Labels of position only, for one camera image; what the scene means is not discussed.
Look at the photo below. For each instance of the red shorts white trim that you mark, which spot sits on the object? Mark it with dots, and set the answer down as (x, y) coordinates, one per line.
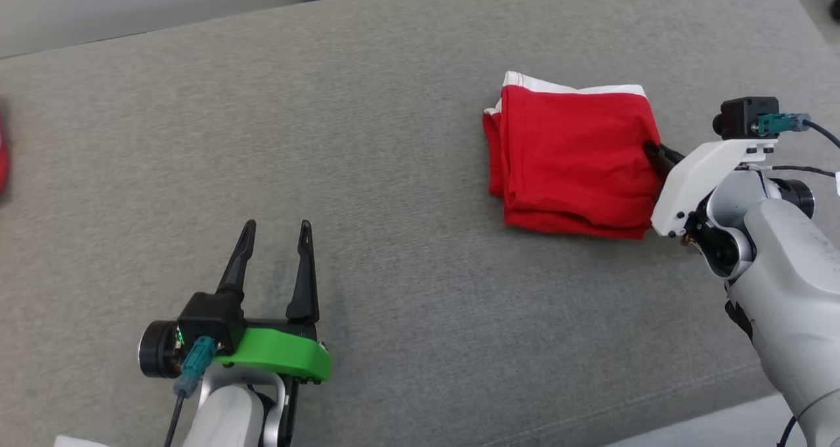
(571, 158)

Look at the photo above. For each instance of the red basketball jersey white stripes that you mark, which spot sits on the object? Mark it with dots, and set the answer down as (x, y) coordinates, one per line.
(3, 158)

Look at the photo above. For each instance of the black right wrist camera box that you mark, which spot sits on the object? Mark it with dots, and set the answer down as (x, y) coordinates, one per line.
(741, 117)

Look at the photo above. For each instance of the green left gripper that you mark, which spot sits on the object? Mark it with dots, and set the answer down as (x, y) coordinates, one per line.
(282, 355)

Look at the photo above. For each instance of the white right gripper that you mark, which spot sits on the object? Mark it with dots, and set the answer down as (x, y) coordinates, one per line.
(682, 184)

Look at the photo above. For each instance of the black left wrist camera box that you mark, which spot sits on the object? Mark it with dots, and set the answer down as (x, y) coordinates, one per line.
(210, 319)

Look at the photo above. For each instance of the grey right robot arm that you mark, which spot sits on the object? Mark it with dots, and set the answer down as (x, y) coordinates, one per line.
(794, 283)

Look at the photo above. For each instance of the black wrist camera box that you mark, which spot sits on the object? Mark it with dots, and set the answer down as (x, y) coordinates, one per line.
(210, 319)
(741, 117)

